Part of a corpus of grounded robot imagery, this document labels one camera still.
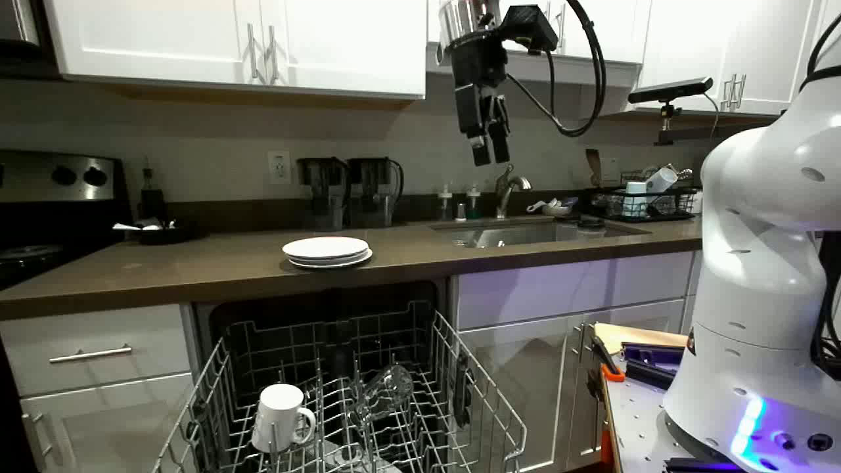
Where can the black steel stove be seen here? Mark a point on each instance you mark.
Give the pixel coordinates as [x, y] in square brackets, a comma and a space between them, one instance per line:
[53, 200]

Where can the black dish drying rack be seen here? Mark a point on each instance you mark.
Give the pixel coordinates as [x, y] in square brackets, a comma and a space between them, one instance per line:
[645, 200]

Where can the small soap bottle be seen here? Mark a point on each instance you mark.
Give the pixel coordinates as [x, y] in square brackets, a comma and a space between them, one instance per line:
[474, 200]
[444, 204]

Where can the steel kitchen sink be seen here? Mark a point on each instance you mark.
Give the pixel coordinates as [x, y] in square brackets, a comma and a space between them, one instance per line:
[525, 234]

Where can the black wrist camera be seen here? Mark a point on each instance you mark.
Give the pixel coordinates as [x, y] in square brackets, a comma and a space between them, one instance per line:
[528, 28]

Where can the white base drawer cabinet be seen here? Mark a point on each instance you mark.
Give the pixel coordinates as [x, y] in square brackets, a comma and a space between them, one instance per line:
[94, 411]

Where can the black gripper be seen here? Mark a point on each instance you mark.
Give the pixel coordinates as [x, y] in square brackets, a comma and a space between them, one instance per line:
[477, 79]

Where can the dishwasher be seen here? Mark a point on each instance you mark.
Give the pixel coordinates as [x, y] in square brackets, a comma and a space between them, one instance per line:
[262, 304]

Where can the black camera on stand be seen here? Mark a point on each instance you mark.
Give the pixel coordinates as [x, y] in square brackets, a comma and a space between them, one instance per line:
[670, 90]

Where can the clear drinking glass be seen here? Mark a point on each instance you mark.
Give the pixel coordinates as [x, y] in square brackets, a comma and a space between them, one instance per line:
[383, 399]

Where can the white wall outlet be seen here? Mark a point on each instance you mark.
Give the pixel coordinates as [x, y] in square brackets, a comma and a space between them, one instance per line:
[278, 167]

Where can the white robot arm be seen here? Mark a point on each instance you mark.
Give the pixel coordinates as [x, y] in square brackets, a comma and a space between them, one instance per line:
[762, 263]

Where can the wooden board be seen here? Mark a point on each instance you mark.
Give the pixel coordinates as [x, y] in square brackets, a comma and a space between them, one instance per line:
[645, 334]

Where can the black dish with cloth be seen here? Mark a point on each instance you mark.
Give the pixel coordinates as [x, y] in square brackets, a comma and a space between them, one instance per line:
[152, 232]

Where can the white base sink cabinet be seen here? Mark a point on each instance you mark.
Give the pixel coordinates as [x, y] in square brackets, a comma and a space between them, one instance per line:
[542, 294]

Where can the dark bottle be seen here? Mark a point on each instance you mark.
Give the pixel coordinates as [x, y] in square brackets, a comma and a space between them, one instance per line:
[152, 200]

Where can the white ceramic mug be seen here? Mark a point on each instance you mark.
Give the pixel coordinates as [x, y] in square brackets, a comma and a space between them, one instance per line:
[278, 418]

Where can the chrome kitchen faucet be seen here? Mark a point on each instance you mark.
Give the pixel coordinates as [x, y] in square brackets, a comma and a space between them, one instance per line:
[511, 188]

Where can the white wall cabinet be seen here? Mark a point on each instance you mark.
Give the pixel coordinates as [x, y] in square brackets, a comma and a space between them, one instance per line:
[218, 40]
[621, 28]
[751, 44]

